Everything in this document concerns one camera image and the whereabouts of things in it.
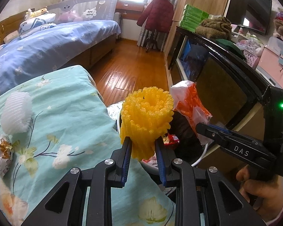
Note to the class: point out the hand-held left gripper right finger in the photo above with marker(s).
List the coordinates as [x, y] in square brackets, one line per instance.
[161, 167]

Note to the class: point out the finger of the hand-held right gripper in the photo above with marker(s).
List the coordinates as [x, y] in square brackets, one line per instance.
[220, 129]
[210, 134]

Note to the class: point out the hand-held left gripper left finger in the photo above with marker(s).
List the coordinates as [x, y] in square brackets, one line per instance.
[126, 160]

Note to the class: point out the white bin with black liner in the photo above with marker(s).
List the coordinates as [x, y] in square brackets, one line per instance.
[184, 131]

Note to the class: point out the orange and white plastic bag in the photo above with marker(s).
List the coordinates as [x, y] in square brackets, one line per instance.
[191, 103]

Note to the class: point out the tall yellow foam net sleeve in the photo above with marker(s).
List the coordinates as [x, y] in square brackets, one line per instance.
[143, 115]

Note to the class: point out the white foam net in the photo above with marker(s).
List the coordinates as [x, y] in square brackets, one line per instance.
[15, 113]

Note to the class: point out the gold snack wrapper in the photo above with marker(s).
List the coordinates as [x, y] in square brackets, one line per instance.
[2, 155]

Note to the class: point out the person's right forearm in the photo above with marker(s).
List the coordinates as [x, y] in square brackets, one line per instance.
[280, 214]

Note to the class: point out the person's right hand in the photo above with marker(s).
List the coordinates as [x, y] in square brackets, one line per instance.
[264, 193]

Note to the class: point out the black cabinet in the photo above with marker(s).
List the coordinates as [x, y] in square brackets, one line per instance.
[226, 80]

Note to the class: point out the white lattice basket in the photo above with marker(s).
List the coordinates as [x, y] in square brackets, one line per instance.
[251, 57]

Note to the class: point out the dark green cloth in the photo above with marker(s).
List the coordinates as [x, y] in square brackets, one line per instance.
[230, 47]

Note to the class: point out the pink storage box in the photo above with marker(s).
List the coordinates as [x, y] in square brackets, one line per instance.
[273, 61]

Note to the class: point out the brown fluffy cloth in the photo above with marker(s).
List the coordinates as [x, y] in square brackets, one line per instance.
[214, 27]

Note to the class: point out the wooden coat rack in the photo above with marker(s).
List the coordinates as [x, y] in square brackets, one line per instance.
[153, 40]

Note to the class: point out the stack of green boxes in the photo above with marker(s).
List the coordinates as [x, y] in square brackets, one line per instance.
[191, 16]

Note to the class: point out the black television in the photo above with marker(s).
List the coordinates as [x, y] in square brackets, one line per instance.
[250, 11]

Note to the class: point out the dark red coat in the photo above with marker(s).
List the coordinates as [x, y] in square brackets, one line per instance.
[155, 14]

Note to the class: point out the bed with blue sheet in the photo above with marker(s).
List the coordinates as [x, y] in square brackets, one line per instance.
[49, 44]

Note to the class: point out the wooden desk with drawers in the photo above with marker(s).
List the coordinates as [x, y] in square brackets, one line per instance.
[131, 6]

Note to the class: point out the pink plush toys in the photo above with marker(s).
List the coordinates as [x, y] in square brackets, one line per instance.
[72, 16]

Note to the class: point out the folded blue and white quilt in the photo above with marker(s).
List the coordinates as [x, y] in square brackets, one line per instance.
[35, 24]

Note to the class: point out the pink pillow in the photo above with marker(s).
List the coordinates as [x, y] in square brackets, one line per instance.
[11, 37]

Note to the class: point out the yellow plush toy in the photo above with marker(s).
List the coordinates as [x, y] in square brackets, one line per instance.
[36, 13]

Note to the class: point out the wooden headboard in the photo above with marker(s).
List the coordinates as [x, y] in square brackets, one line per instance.
[0, 31]

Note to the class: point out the grey mesh bed rail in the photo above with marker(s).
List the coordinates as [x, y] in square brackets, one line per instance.
[85, 7]

